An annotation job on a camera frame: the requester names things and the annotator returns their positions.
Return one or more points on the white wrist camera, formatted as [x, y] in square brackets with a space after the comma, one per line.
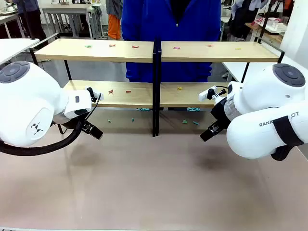
[205, 94]
[95, 93]

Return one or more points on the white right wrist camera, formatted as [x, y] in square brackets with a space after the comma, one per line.
[205, 94]

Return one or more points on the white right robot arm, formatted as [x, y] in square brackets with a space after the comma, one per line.
[260, 96]

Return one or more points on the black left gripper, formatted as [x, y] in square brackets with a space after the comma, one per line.
[80, 124]

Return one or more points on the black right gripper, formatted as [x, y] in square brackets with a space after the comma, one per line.
[220, 113]

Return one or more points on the wooden background table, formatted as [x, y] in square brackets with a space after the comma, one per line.
[269, 31]

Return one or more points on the grey background table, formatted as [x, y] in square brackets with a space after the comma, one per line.
[67, 10]

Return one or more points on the person in dark clothes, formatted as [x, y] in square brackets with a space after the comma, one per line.
[33, 19]

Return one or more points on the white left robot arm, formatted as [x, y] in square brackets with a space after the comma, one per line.
[26, 101]

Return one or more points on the background person dark coat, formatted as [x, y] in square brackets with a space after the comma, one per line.
[243, 16]

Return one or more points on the person in orange trousers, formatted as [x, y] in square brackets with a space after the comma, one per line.
[114, 26]

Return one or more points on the white side table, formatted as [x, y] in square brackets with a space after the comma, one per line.
[237, 69]
[14, 48]

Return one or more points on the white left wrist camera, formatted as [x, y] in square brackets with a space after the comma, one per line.
[95, 93]

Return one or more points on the person in blue coat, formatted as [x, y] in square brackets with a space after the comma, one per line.
[170, 24]

